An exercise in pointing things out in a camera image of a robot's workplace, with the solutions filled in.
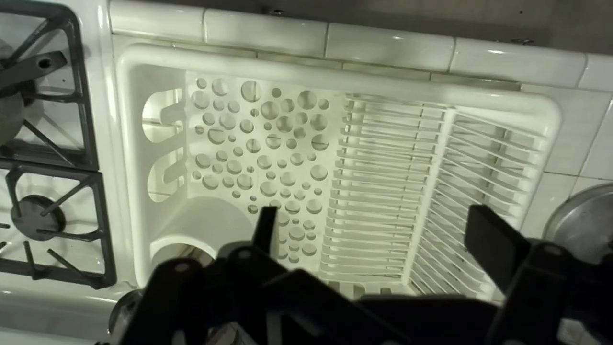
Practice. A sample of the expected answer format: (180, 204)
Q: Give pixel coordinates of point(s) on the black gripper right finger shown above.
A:
(548, 294)

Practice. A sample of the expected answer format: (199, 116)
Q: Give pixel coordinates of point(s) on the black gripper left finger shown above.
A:
(210, 300)

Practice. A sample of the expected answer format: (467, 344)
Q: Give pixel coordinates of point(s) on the round steel pot lid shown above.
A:
(584, 221)

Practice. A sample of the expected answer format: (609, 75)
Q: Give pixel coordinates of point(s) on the white plastic utensil cup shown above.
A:
(182, 242)

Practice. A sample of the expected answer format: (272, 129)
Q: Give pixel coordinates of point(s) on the white plastic dish rack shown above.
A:
(203, 221)

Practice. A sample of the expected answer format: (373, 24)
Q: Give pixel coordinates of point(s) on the black cast iron stove grate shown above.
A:
(105, 231)
(82, 97)

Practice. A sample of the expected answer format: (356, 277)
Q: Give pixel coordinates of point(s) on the white gas stove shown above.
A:
(117, 160)

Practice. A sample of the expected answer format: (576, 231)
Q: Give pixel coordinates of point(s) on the black round burner cap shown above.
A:
(38, 219)

